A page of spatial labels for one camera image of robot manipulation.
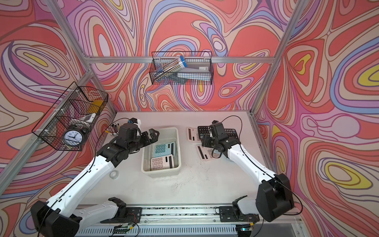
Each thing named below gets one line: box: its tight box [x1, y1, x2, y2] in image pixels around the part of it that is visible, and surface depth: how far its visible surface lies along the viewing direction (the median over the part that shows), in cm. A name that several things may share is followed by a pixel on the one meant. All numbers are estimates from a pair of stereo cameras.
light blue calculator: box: [153, 141, 176, 158], surface depth 98 cm
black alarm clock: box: [63, 124, 88, 147], surface depth 69 cm
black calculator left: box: [197, 125, 211, 140], surface depth 107 cm
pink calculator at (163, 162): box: [150, 154, 175, 171], surface depth 90 cm
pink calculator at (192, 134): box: [186, 126, 200, 142], surface depth 104 cm
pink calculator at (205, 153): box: [196, 145, 214, 161], surface depth 95 cm
